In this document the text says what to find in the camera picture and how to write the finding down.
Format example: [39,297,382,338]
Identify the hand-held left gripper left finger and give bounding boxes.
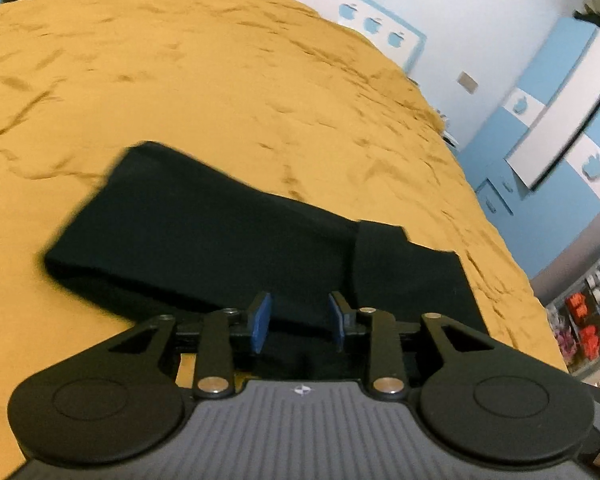
[80,291,273,399]

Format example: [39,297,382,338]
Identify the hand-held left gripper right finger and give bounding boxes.
[327,290,523,398]

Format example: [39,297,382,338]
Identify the black pants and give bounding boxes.
[44,141,488,381]

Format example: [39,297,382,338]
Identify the blue and white wardrobe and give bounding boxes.
[460,15,600,281]

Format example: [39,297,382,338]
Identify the storage rack of colourful items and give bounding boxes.
[547,250,600,376]

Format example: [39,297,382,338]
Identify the yellow bed quilt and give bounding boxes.
[0,0,568,461]

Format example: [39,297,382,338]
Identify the white panel with black edge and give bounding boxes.
[505,30,600,191]

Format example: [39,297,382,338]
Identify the white headboard with blue apples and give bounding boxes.
[187,0,427,78]

